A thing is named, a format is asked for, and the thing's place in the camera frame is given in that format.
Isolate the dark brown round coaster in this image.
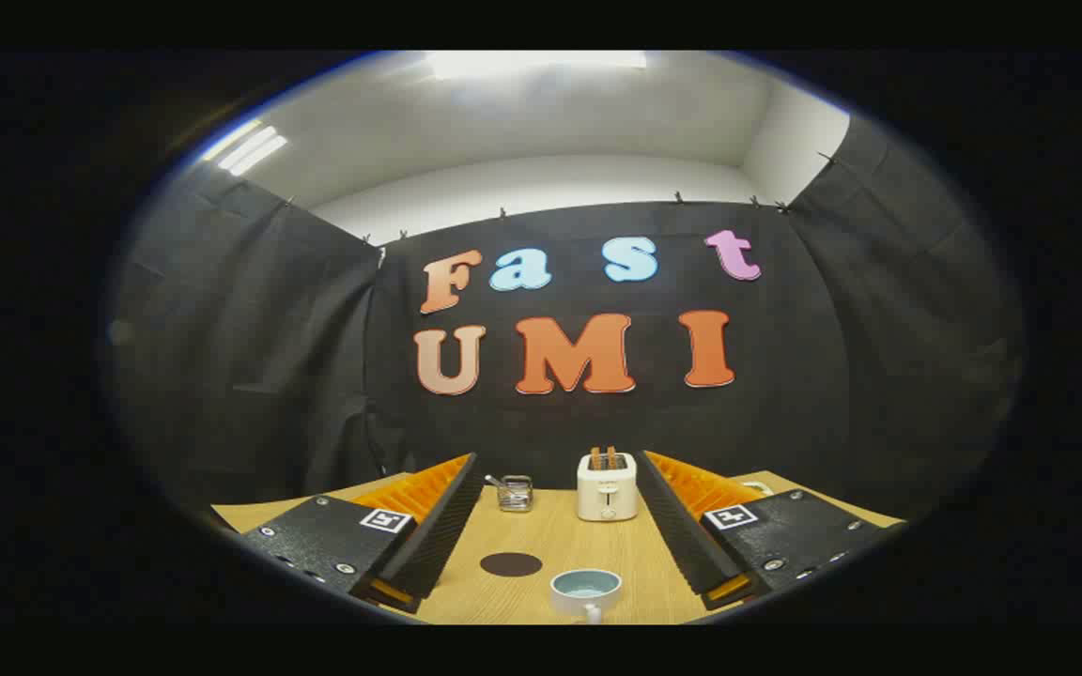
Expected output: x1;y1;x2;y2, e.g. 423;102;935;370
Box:
479;552;544;578

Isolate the wooden table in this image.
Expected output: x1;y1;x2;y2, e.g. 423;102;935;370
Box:
210;469;908;625

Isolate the black backdrop cloth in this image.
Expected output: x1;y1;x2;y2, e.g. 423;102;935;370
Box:
109;113;1026;527

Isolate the white toaster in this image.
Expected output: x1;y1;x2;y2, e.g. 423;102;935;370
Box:
577;453;639;523

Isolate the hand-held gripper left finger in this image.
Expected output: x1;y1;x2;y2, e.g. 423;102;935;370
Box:
239;453;486;616

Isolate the white cup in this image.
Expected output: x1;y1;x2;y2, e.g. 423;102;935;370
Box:
549;568;624;625

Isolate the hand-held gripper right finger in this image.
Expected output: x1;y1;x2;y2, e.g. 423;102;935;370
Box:
635;451;908;611

